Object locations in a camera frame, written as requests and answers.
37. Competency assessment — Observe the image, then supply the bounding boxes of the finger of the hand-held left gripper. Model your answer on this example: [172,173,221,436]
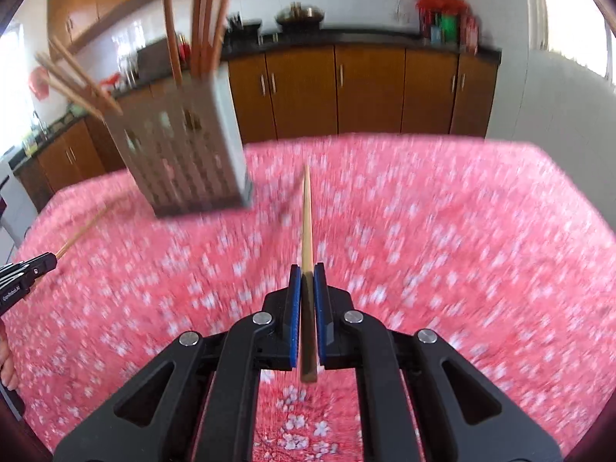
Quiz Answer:
[19,251,59,278]

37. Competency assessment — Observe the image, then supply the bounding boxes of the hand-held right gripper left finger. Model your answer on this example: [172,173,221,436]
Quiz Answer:
[53,264,302,462]

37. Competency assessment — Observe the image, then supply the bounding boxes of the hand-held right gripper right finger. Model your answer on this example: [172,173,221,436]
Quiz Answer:
[313,264,564,462]

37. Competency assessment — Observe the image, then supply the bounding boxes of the grey perforated utensil holder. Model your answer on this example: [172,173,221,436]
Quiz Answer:
[103,65,255,218]

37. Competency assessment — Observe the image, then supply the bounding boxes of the person's left hand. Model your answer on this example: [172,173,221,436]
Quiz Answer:
[0,320,19,392]

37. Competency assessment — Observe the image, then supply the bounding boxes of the white appliance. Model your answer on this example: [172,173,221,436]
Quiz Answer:
[0,151,30,251]

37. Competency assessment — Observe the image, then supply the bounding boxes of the short brown wooden base cabinet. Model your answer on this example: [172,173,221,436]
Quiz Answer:
[14,115,126,213]

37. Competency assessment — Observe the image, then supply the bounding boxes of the red floral tablecloth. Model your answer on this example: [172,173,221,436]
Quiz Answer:
[0,134,616,462]

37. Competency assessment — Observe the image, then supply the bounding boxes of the dark countertop appliance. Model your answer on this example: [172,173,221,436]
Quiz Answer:
[137,38,169,82]

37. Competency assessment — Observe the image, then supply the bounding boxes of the long brown wooden base cabinet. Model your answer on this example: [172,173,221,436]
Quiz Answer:
[226,43,499,142]

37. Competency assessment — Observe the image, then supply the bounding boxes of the black kitchen countertop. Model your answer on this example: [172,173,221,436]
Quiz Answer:
[108,29,502,97]

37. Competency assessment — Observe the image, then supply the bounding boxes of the black wok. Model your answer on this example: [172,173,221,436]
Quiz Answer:
[226,14,263,34]

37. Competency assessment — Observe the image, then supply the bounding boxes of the dark wok with lid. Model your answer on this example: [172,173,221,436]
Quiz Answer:
[275,2,325,30]

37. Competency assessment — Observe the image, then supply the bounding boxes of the red bottle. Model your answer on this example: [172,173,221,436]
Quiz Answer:
[462,14,479,54]

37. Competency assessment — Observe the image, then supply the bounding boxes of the red packaged goods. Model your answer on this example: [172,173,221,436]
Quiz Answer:
[416,0,470,39]

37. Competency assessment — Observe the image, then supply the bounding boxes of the window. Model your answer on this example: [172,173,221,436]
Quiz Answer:
[544,0,616,82]

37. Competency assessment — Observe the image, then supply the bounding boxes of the red round wall ornament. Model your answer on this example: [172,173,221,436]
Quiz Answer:
[29,67,51,99]

